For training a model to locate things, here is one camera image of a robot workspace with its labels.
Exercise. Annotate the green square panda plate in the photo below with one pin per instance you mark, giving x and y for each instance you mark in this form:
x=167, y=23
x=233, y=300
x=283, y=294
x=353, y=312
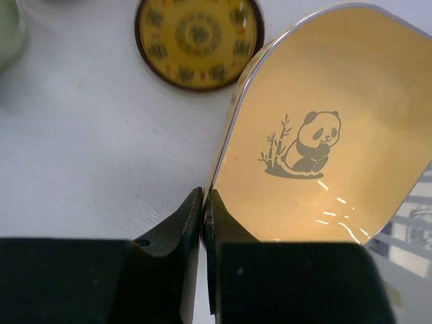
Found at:
x=13, y=32

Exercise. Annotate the white plastic basket bin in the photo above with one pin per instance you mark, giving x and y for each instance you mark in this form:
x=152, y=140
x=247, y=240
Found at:
x=406, y=239

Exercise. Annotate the gold square panda plate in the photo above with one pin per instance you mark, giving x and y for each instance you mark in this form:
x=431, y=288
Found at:
x=330, y=128

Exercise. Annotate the dark round yellow patterned plate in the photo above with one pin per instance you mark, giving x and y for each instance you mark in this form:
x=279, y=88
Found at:
x=198, y=45

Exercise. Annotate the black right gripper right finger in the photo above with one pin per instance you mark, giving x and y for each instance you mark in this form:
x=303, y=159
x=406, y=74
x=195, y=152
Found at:
x=219, y=227

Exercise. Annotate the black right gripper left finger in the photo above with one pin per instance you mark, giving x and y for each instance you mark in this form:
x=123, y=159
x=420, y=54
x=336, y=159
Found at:
x=171, y=249

